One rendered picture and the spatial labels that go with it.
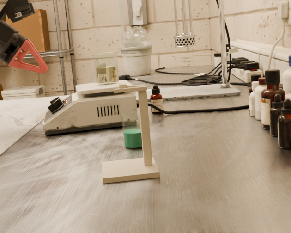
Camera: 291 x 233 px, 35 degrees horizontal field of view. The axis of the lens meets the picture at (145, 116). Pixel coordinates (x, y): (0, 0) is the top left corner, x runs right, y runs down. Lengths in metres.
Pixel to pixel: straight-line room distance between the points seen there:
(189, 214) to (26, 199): 0.22
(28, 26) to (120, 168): 2.51
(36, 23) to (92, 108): 2.19
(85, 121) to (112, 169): 0.31
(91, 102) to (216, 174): 0.40
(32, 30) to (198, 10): 1.18
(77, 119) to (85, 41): 2.47
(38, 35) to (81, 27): 0.42
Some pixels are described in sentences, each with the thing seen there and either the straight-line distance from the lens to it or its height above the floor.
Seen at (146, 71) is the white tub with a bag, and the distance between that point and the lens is 1.98.
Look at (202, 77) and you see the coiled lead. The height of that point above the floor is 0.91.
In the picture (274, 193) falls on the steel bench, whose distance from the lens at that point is 0.57.
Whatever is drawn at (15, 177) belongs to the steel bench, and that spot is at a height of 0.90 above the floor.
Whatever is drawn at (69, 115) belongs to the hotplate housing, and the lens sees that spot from 0.96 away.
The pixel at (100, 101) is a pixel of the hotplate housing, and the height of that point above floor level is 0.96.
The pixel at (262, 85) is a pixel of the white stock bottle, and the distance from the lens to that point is 0.95.
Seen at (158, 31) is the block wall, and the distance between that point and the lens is 3.37.
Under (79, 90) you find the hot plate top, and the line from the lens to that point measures 0.96.
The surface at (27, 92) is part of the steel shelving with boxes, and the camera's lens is 3.20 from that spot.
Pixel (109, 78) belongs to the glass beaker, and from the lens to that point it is 0.99.
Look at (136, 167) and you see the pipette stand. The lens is 0.67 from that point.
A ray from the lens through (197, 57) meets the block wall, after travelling 3.39.
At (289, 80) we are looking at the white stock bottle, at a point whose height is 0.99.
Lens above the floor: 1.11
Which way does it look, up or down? 11 degrees down
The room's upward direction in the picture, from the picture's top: 5 degrees counter-clockwise
